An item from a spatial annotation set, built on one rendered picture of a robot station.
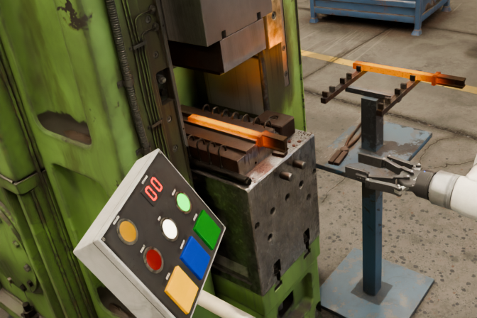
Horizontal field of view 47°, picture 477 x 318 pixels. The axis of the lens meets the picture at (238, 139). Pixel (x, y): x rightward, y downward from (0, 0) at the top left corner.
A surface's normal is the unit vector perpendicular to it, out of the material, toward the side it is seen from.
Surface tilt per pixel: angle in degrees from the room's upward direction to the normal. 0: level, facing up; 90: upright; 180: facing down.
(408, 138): 0
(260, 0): 90
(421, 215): 0
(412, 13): 90
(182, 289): 60
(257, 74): 90
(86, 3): 90
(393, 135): 0
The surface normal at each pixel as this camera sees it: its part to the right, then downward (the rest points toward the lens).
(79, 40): -0.61, 0.44
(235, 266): -0.50, -0.33
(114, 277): -0.22, 0.51
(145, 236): 0.78, -0.42
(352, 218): -0.12, -0.86
